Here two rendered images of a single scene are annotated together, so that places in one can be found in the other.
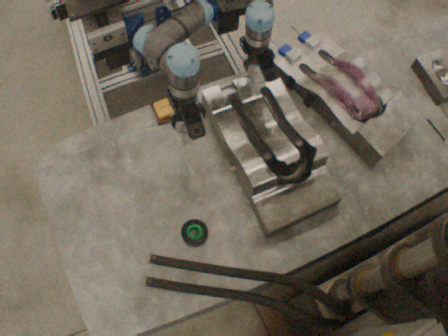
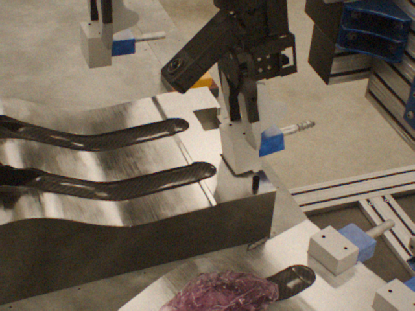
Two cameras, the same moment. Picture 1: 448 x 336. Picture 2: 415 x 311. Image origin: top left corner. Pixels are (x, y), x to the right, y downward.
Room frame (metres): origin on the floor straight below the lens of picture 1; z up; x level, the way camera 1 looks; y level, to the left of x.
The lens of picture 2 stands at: (0.90, -0.94, 1.58)
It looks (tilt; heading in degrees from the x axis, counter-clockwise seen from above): 39 degrees down; 97
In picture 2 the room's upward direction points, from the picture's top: 4 degrees clockwise
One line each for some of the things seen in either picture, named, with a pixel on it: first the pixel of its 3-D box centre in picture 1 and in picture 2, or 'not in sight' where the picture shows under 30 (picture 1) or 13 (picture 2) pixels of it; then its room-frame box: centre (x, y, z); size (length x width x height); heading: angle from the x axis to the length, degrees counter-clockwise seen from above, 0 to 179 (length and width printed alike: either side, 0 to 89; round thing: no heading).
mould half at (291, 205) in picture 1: (271, 144); (69, 179); (0.62, -0.14, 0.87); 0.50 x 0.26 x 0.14; 30
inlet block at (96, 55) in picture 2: (183, 120); (125, 40); (0.64, 0.14, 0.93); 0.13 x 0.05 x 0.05; 30
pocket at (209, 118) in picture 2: (227, 90); (212, 128); (0.80, 0.02, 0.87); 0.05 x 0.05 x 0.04; 30
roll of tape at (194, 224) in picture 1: (194, 233); not in sight; (0.33, 0.06, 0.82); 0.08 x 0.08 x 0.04
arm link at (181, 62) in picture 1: (182, 65); not in sight; (0.62, 0.13, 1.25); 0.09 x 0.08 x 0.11; 54
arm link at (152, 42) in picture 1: (160, 41); not in sight; (0.69, 0.20, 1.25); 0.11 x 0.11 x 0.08; 54
